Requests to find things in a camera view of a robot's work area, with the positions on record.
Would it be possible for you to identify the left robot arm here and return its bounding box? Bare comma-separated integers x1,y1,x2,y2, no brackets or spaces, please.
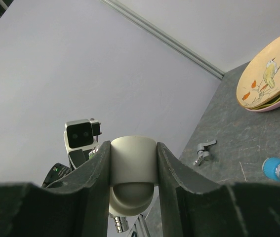
41,163,71,188

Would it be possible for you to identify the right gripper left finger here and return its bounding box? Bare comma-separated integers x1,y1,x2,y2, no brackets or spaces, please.
0,141,110,237

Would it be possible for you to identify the pink plate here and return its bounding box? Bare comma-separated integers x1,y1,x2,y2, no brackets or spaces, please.
243,86,280,113

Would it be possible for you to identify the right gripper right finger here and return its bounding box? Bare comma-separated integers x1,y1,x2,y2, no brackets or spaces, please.
157,143,280,237

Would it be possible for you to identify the bird pattern yellow plate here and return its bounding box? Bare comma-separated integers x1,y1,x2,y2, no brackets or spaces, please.
236,37,280,109

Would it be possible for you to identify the green water faucet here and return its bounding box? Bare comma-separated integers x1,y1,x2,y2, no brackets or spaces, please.
109,214,139,237

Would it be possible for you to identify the white elbow fitting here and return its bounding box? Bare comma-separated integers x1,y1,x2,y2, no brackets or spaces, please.
109,136,159,217

